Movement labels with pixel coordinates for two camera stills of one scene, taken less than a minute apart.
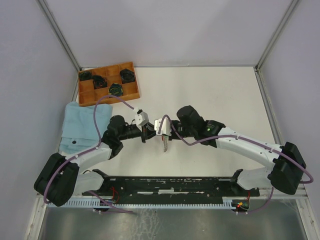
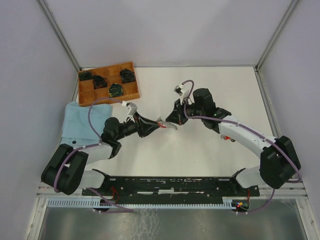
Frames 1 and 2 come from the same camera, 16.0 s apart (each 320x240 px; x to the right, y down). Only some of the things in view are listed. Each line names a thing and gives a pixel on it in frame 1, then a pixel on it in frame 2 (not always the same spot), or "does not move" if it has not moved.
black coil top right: (127, 76) does not move
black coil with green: (116, 89) does not move
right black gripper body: (178, 127) -> (181, 110)
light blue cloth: (79, 131) does not move
